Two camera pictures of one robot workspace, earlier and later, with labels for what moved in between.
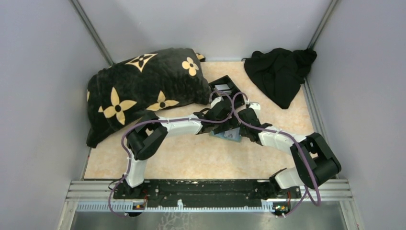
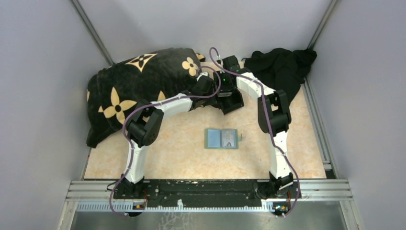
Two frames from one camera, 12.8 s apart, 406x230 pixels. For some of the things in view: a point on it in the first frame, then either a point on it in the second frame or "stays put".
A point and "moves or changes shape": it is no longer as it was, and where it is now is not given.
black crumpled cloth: x=279 y=73 stays put
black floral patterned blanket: x=123 y=94 stays put
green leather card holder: x=222 y=136 moves or changes shape
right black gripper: x=241 y=132 to x=227 y=88
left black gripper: x=231 y=124 to x=212 y=100
